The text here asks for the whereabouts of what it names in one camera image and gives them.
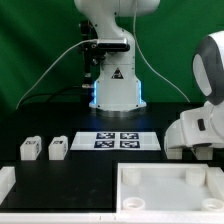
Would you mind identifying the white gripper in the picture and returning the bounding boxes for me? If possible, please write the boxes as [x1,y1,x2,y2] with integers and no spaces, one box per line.
[164,102,224,150]

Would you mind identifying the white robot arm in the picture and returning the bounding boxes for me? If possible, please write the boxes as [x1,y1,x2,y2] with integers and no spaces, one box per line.
[74,0,224,149]

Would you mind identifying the white square tabletop part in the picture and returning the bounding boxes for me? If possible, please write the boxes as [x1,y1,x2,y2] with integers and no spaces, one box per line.
[116,163,224,213]

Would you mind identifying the white fiducial marker sheet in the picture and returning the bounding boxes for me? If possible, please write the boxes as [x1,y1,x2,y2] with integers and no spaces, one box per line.
[71,131,161,151]

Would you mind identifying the white camera cable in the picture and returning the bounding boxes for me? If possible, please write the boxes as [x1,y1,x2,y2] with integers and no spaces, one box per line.
[15,39,98,110]

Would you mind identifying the white L-shaped obstacle wall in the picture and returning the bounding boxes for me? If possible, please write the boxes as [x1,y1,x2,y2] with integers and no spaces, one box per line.
[0,167,224,224]

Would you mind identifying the black cable on table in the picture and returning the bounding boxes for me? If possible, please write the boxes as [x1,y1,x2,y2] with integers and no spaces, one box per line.
[18,87,93,108]

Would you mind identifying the black camera on stand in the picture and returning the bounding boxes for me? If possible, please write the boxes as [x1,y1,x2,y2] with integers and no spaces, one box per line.
[78,20,130,88]

